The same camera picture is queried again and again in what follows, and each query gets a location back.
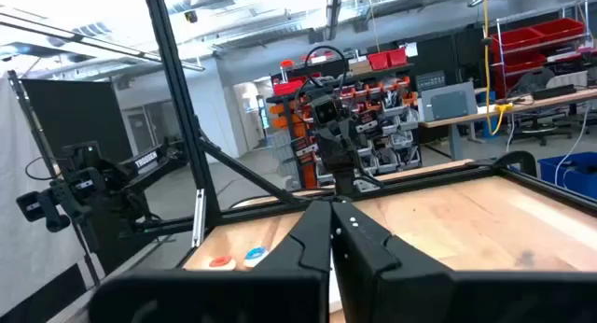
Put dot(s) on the parts bin shelf rack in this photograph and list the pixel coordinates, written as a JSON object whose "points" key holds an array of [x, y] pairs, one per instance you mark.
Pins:
{"points": [[392, 122]]}

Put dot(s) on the ceiling light bar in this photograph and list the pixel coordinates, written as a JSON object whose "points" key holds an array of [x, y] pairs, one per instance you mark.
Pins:
{"points": [[116, 50]]}

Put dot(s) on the grey equipment box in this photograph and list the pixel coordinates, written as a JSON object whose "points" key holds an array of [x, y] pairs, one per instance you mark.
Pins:
{"points": [[448, 103]]}

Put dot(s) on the wooden workbench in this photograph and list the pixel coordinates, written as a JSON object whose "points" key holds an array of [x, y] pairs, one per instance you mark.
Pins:
{"points": [[459, 120]]}

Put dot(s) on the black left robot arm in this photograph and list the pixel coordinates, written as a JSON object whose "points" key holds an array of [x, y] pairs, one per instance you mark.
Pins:
{"points": [[345, 183]]}

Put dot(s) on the wide red bin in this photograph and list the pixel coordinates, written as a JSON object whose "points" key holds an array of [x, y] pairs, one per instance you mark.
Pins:
{"points": [[517, 37], [559, 28], [520, 62]]}

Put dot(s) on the small red bin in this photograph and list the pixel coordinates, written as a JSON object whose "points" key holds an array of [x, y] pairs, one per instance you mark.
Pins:
{"points": [[397, 58], [379, 61]]}

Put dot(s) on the black curved corner bracket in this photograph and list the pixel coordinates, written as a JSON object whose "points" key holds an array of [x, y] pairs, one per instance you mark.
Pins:
{"points": [[529, 159]]}

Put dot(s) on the small blue donut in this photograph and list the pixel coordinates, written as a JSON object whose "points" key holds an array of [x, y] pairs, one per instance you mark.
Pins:
{"points": [[255, 255]]}

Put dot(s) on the black partition panel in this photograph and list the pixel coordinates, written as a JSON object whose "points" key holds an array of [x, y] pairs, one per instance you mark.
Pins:
{"points": [[74, 113]]}

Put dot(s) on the cardboard box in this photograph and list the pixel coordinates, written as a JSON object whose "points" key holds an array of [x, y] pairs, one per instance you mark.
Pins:
{"points": [[360, 66]]}

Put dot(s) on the black office chair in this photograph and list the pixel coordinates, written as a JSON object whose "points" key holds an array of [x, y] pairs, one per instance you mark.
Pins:
{"points": [[531, 82]]}

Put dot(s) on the black flat device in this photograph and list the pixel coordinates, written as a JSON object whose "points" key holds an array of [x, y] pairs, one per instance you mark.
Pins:
{"points": [[554, 92]]}

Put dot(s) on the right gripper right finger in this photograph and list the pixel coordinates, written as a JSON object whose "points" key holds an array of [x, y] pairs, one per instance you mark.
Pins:
{"points": [[396, 290]]}

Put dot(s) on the white curtain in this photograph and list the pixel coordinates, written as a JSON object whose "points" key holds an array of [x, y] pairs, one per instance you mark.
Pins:
{"points": [[23, 257]]}

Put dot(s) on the black stand pole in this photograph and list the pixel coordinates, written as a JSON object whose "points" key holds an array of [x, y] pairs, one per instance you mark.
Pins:
{"points": [[28, 108]]}

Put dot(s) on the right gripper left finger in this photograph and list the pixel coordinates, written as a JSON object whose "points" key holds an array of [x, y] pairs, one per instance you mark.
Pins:
{"points": [[289, 290]]}

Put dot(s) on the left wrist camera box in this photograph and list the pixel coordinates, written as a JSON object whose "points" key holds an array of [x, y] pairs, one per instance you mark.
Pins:
{"points": [[326, 110]]}

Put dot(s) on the silver rail bracket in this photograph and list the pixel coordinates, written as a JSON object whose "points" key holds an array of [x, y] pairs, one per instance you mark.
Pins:
{"points": [[199, 218]]}

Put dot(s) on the small red donut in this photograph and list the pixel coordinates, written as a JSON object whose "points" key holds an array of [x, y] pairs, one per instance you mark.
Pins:
{"points": [[221, 262]]}

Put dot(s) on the black aluminium table frame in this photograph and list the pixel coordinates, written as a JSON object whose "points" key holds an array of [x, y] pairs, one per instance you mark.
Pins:
{"points": [[179, 103]]}

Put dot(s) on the blue storage bin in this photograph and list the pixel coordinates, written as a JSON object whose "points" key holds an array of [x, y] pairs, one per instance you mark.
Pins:
{"points": [[578, 173]]}

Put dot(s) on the long red bin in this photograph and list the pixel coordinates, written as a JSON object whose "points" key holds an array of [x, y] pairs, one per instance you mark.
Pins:
{"points": [[288, 88]]}

